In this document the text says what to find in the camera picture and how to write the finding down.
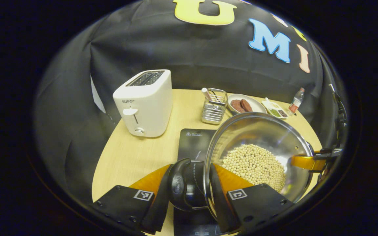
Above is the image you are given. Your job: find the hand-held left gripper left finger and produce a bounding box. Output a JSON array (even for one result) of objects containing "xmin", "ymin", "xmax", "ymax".
[{"xmin": 91, "ymin": 164, "xmax": 174, "ymax": 235}]

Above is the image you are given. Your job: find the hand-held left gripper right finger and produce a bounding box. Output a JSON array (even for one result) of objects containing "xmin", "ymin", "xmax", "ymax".
[{"xmin": 209, "ymin": 163, "xmax": 296, "ymax": 234}]

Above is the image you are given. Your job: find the steel pot with black handles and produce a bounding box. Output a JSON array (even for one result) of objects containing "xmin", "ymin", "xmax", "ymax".
[{"xmin": 168, "ymin": 112, "xmax": 315, "ymax": 223}]

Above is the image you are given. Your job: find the black induction cooktop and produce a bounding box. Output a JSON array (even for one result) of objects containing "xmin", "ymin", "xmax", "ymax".
[{"xmin": 173, "ymin": 128, "xmax": 239, "ymax": 236}]

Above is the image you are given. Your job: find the clear plastic water bottle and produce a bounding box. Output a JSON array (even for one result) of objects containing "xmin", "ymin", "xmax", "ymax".
[{"xmin": 288, "ymin": 87, "xmax": 305, "ymax": 114}]

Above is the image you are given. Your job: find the pile of yellow soybeans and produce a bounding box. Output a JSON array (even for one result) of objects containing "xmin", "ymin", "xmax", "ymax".
[{"xmin": 222, "ymin": 144, "xmax": 287, "ymax": 193}]

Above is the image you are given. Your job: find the white divided dish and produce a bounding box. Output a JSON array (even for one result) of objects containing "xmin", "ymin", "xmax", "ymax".
[{"xmin": 262, "ymin": 97, "xmax": 288, "ymax": 119}]

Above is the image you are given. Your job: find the white oval plate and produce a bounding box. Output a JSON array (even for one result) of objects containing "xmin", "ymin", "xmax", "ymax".
[{"xmin": 227, "ymin": 94, "xmax": 267, "ymax": 115}]

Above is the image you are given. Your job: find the white toaster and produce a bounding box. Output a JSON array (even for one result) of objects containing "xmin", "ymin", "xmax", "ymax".
[{"xmin": 113, "ymin": 69, "xmax": 173, "ymax": 138}]

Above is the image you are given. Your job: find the wire mesh basket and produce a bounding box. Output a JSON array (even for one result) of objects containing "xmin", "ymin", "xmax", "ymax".
[{"xmin": 201, "ymin": 88, "xmax": 228, "ymax": 125}]

